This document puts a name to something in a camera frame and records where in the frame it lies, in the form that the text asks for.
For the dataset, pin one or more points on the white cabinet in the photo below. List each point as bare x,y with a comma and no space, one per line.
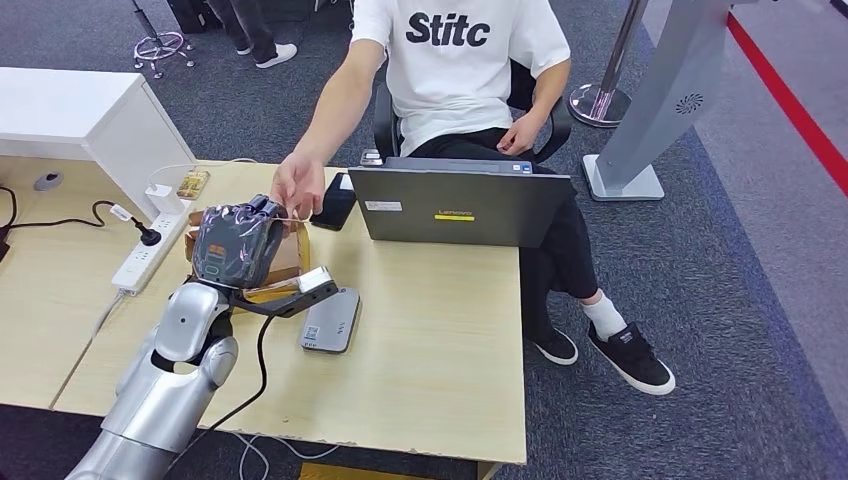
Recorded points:
79,112

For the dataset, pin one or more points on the person's right hand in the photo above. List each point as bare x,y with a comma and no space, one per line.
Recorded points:
298,185

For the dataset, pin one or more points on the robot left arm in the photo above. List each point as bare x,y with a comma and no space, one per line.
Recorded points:
166,391

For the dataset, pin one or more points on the black power plug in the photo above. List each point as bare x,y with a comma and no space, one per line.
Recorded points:
150,235

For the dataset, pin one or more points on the grey Lenovo laptop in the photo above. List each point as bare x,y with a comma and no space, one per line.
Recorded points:
464,205

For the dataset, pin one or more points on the white power strip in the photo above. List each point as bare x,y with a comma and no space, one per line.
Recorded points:
146,255

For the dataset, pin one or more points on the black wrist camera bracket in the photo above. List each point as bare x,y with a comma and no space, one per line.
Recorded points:
278,306

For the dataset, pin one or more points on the black bag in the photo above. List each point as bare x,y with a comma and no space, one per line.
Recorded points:
192,13

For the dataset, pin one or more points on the small silver object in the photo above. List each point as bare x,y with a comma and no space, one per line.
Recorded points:
371,158

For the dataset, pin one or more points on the yellow board under table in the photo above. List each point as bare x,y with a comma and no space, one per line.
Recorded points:
358,473

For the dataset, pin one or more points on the tan cardboard card holder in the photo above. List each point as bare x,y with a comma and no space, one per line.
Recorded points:
291,262

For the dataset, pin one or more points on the person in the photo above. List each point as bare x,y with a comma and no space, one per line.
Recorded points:
464,79

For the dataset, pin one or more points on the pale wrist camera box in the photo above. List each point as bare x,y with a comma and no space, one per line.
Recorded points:
316,280

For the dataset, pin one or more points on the grey kiosk stand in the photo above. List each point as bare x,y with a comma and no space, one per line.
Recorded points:
662,93

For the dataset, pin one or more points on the chrome stool base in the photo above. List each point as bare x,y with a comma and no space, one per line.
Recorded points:
162,46

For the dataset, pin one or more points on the black smartphone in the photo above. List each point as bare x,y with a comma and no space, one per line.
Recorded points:
334,202

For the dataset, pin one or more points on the white charger plug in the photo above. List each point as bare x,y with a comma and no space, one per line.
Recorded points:
166,199

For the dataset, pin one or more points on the yellow printed card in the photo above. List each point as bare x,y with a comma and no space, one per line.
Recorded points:
193,184

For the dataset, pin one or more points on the person's left hand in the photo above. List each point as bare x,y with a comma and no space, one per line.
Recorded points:
520,136

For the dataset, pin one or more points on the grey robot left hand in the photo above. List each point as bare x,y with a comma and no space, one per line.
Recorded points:
238,245

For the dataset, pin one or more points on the standing person's legs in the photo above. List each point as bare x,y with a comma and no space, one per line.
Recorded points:
262,33

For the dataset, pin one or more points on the chrome stanchion post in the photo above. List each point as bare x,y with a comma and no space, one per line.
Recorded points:
603,99

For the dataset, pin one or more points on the person's left forearm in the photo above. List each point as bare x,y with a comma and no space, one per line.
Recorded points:
550,86

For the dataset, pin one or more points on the black office chair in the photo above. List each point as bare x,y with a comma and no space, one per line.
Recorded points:
384,126

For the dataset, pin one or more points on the person's right forearm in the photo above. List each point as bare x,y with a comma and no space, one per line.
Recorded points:
338,106

